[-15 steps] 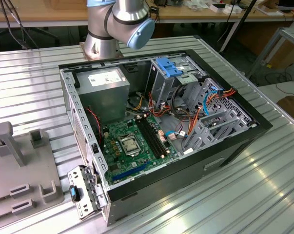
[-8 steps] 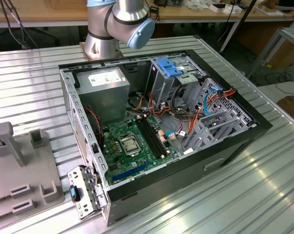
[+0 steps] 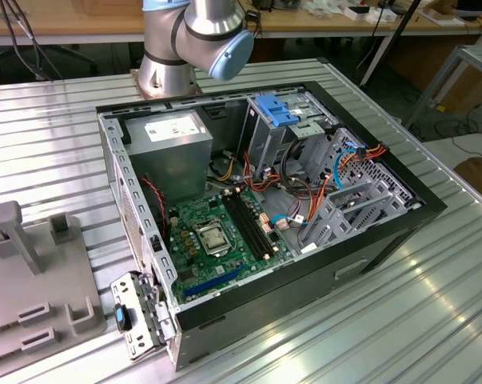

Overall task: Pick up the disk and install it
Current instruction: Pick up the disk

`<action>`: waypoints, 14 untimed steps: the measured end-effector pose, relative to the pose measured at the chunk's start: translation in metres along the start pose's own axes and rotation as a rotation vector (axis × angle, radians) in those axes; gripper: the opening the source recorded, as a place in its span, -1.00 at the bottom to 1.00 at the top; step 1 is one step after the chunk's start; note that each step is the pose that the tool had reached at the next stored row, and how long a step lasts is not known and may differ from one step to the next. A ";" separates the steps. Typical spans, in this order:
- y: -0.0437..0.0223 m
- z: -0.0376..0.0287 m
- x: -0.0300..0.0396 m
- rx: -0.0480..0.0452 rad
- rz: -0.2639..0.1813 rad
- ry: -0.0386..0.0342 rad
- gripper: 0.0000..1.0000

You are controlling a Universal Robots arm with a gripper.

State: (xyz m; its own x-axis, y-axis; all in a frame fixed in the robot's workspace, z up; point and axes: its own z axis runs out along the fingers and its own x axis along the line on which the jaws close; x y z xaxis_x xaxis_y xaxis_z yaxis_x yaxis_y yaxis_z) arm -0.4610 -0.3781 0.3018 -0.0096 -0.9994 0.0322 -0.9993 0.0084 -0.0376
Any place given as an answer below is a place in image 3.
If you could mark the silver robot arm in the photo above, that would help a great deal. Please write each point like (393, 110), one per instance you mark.
(164, 72)

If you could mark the grey metal disk bay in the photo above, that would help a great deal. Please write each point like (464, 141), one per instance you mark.
(324, 218)

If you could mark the black RAM slot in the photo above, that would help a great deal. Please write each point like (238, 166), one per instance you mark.
(241, 226)
(252, 224)
(247, 225)
(257, 222)

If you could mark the silver CPU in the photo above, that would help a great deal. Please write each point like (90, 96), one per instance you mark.
(213, 240)

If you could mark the CPU socket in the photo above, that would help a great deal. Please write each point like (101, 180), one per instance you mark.
(217, 253)

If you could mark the green motherboard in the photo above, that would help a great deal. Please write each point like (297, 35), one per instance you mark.
(224, 266)

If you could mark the grey power supply unit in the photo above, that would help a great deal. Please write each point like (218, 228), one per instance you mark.
(168, 160)

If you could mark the black case fan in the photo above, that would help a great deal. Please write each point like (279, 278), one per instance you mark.
(156, 216)

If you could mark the metal drive cage blue latches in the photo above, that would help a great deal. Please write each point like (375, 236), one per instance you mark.
(272, 109)

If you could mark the blue expansion slot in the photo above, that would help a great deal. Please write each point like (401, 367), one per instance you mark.
(212, 283)

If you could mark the black open PC case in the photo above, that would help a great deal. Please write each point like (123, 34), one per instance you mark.
(304, 288)

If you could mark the blue black latch tab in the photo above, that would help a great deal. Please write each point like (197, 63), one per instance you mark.
(120, 316)

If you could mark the wooden desk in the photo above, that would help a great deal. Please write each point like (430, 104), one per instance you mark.
(324, 22)
(64, 20)

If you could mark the black and white box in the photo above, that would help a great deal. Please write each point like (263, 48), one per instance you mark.
(356, 12)

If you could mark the grey parts rack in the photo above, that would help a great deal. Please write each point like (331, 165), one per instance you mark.
(45, 280)

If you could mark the large cardboard box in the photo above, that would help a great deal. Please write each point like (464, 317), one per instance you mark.
(416, 60)

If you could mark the small white box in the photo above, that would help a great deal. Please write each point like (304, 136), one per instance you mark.
(380, 15)

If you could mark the black slanted pole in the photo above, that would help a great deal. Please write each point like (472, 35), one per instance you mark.
(404, 24)

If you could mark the brown cardboard box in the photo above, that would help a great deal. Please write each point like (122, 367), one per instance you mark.
(480, 176)

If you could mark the metal expansion bracket latch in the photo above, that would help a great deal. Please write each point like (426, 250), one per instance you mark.
(165, 322)

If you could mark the aluminium frame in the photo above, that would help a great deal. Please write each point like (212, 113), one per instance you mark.
(478, 56)

